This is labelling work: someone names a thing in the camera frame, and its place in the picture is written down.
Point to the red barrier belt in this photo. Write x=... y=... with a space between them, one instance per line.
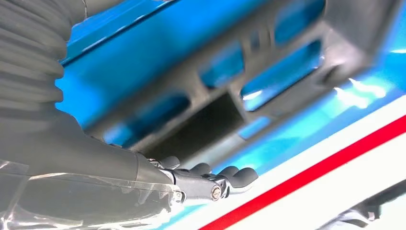
x=301 y=179

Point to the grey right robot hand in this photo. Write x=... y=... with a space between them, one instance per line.
x=79 y=177

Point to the blue metal shelf rack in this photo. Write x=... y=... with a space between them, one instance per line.
x=127 y=47

